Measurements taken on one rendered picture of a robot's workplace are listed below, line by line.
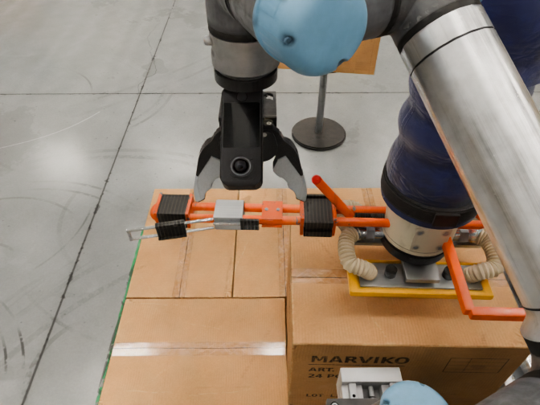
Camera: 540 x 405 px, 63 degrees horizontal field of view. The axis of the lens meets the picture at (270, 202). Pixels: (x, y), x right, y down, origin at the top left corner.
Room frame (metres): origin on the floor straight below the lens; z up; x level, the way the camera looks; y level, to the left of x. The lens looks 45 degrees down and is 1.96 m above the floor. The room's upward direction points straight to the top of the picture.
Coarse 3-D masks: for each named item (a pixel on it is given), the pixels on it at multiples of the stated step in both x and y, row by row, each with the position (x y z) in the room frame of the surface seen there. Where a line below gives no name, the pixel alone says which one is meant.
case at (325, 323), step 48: (336, 240) 0.85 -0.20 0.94; (288, 288) 0.79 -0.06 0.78; (336, 288) 0.68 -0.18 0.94; (288, 336) 0.65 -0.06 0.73; (336, 336) 0.54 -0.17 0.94; (384, 336) 0.54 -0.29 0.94; (432, 336) 0.54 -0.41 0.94; (480, 336) 0.54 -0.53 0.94; (288, 384) 0.53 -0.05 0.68; (432, 384) 0.51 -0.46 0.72; (480, 384) 0.51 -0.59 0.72
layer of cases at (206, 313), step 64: (192, 192) 1.48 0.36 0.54; (256, 192) 1.48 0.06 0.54; (320, 192) 1.48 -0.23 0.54; (192, 256) 1.10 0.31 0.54; (256, 256) 1.10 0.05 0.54; (128, 320) 0.81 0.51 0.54; (192, 320) 0.81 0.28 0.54; (256, 320) 0.81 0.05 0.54; (128, 384) 0.58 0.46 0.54; (192, 384) 0.58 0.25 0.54; (256, 384) 0.58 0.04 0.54
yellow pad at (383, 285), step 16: (384, 272) 0.63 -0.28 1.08; (400, 272) 0.64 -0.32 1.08; (448, 272) 0.62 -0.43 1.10; (352, 288) 0.59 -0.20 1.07; (368, 288) 0.59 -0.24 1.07; (384, 288) 0.59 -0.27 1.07; (400, 288) 0.59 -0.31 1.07; (416, 288) 0.59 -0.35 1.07; (432, 288) 0.59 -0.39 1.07; (448, 288) 0.59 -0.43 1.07; (480, 288) 0.59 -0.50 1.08
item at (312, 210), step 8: (312, 200) 0.77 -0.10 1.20; (320, 200) 0.77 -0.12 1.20; (328, 200) 0.77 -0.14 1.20; (304, 208) 0.74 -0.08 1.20; (312, 208) 0.74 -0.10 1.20; (320, 208) 0.74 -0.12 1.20; (328, 208) 0.74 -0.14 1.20; (304, 216) 0.70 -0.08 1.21; (312, 216) 0.71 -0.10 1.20; (320, 216) 0.71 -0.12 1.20; (328, 216) 0.71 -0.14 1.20; (336, 216) 0.70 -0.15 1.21; (304, 224) 0.69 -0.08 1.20; (312, 224) 0.69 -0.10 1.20; (320, 224) 0.68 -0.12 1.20; (328, 224) 0.68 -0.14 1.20; (304, 232) 0.69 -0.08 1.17; (312, 232) 0.69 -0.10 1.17; (320, 232) 0.68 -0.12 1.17; (328, 232) 0.68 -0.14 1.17
